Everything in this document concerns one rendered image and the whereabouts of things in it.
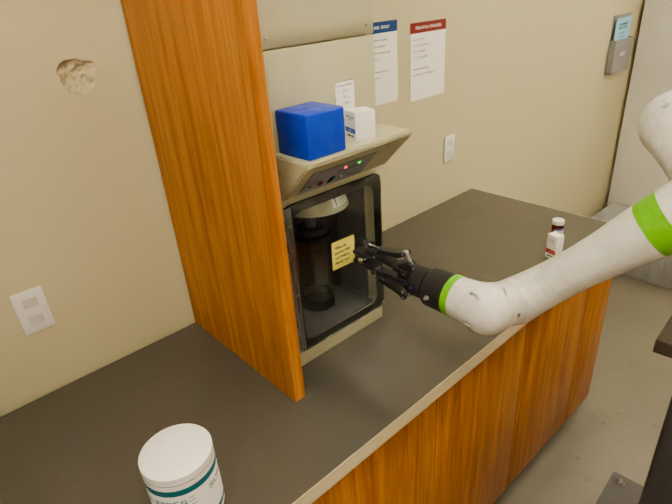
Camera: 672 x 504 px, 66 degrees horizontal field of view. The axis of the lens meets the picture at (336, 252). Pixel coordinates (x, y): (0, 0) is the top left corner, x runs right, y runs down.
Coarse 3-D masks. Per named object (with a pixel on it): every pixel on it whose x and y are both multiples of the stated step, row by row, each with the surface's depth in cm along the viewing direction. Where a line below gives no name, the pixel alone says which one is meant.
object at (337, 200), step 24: (336, 192) 121; (360, 192) 127; (312, 216) 119; (336, 216) 124; (360, 216) 130; (312, 240) 121; (336, 240) 126; (360, 240) 132; (312, 264) 123; (360, 264) 135; (312, 288) 126; (336, 288) 132; (360, 288) 138; (312, 312) 128; (336, 312) 135; (360, 312) 141; (312, 336) 131
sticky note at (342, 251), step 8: (344, 240) 128; (352, 240) 130; (336, 248) 127; (344, 248) 129; (352, 248) 131; (336, 256) 128; (344, 256) 130; (352, 256) 132; (336, 264) 129; (344, 264) 131
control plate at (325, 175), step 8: (376, 152) 115; (352, 160) 111; (360, 160) 114; (368, 160) 117; (336, 168) 109; (352, 168) 116; (360, 168) 119; (312, 176) 105; (320, 176) 108; (328, 176) 111; (336, 176) 114; (344, 176) 118; (312, 184) 110; (304, 192) 112
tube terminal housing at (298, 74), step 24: (288, 48) 102; (312, 48) 106; (336, 48) 110; (360, 48) 115; (288, 72) 104; (312, 72) 108; (336, 72) 112; (360, 72) 117; (288, 96) 106; (312, 96) 110; (360, 96) 119; (312, 192) 118; (336, 336) 140
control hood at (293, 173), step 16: (384, 128) 120; (400, 128) 119; (352, 144) 110; (368, 144) 110; (384, 144) 113; (400, 144) 120; (288, 160) 103; (304, 160) 102; (320, 160) 102; (336, 160) 105; (384, 160) 125; (288, 176) 105; (304, 176) 102; (288, 192) 107
